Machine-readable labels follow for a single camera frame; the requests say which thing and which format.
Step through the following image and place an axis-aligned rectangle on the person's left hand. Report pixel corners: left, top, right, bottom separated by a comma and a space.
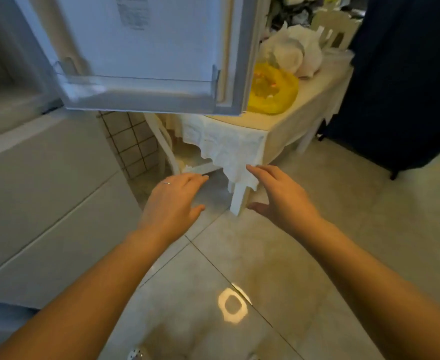
137, 172, 210, 246

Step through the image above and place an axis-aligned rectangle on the person's right hand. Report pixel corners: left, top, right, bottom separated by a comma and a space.
245, 164, 322, 238

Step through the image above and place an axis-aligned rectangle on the person's left forearm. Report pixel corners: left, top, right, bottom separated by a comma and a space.
0, 229, 164, 360

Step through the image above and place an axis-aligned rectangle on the person's right forearm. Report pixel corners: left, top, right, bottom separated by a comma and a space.
303, 217, 440, 360

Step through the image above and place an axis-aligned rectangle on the white lace tablecloth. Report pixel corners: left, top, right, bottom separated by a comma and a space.
167, 48, 355, 192

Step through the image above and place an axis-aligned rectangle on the white chair under table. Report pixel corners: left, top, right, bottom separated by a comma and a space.
143, 113, 224, 177

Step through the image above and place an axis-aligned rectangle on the white dining table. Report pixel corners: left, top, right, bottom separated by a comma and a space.
156, 48, 355, 216

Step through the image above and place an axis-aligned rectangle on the yellow plastic bag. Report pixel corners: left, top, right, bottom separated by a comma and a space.
247, 63, 300, 115

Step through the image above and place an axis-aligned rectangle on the clear door shelf bin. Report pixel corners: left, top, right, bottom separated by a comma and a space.
53, 60, 220, 103

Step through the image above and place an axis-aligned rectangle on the white refrigerator body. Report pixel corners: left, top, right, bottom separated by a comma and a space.
0, 0, 145, 360

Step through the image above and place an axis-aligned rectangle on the white plastic bag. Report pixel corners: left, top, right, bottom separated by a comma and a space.
259, 24, 323, 78

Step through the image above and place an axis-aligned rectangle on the white refrigerator door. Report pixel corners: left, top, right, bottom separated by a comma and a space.
12, 0, 271, 116

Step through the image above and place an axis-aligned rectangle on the dark blue curtain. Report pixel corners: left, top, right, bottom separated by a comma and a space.
319, 0, 440, 180

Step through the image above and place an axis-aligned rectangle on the cream wooden chair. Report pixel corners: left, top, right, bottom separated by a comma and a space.
310, 9, 362, 51

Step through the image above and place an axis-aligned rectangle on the white flower bouquet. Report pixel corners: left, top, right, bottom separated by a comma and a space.
267, 0, 342, 30

